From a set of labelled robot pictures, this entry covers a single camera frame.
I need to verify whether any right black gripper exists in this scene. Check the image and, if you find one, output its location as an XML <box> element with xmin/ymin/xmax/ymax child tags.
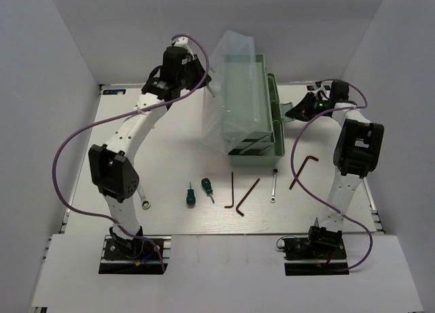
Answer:
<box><xmin>287</xmin><ymin>91</ymin><xmax>330</xmax><ymax>122</ymax></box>

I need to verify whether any green plastic toolbox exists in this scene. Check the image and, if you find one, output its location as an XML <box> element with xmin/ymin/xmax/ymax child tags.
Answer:
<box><xmin>201</xmin><ymin>31</ymin><xmax>293</xmax><ymax>167</ymax></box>

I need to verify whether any large brown hex key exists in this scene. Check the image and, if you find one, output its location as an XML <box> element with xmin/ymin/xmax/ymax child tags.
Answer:
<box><xmin>288</xmin><ymin>155</ymin><xmax>319</xmax><ymax>191</ymax></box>

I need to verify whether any thin brown hex key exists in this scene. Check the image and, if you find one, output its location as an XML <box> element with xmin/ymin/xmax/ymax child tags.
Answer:
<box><xmin>224</xmin><ymin>171</ymin><xmax>234</xmax><ymax>209</ymax></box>

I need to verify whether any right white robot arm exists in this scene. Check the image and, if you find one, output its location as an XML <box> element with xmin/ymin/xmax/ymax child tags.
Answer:
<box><xmin>284</xmin><ymin>79</ymin><xmax>384</xmax><ymax>233</ymax></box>

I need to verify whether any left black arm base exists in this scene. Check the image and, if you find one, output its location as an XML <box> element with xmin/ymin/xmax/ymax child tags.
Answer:
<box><xmin>99</xmin><ymin>235</ymin><xmax>171</xmax><ymax>276</ymax></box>

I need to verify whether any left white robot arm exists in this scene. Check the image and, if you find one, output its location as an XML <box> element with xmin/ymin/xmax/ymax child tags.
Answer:
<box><xmin>88</xmin><ymin>42</ymin><xmax>210</xmax><ymax>258</ymax></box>

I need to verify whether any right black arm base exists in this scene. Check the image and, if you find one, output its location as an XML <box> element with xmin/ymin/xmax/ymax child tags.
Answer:
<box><xmin>276</xmin><ymin>224</ymin><xmax>349</xmax><ymax>276</ymax></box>

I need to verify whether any left blue label sticker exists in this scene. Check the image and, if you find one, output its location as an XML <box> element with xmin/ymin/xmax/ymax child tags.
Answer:
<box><xmin>103</xmin><ymin>89</ymin><xmax>126</xmax><ymax>95</ymax></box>

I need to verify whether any small silver wrench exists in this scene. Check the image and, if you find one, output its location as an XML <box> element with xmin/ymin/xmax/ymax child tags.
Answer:
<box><xmin>270</xmin><ymin>168</ymin><xmax>279</xmax><ymax>203</ymax></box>

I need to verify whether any right green stubby screwdriver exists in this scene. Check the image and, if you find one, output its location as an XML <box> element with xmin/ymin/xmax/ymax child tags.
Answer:
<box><xmin>201</xmin><ymin>178</ymin><xmax>215</xmax><ymax>203</ymax></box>

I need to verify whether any green stubby screwdriver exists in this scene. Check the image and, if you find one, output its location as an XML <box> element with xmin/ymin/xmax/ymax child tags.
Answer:
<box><xmin>201</xmin><ymin>178</ymin><xmax>215</xmax><ymax>203</ymax></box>
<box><xmin>186</xmin><ymin>182</ymin><xmax>196</xmax><ymax>208</ymax></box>

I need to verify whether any left green stubby screwdriver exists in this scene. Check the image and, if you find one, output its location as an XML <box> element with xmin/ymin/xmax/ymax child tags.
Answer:
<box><xmin>186</xmin><ymin>182</ymin><xmax>196</xmax><ymax>208</ymax></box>

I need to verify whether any medium brown hex key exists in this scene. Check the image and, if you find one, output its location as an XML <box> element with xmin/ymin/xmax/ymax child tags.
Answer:
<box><xmin>236</xmin><ymin>178</ymin><xmax>261</xmax><ymax>217</ymax></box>

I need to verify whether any large silver ratchet wrench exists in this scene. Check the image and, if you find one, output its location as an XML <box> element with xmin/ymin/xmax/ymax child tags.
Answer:
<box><xmin>137</xmin><ymin>184</ymin><xmax>151</xmax><ymax>210</ymax></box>

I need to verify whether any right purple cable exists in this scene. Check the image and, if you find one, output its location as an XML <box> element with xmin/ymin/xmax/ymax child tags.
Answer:
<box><xmin>292</xmin><ymin>80</ymin><xmax>374</xmax><ymax>271</ymax></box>

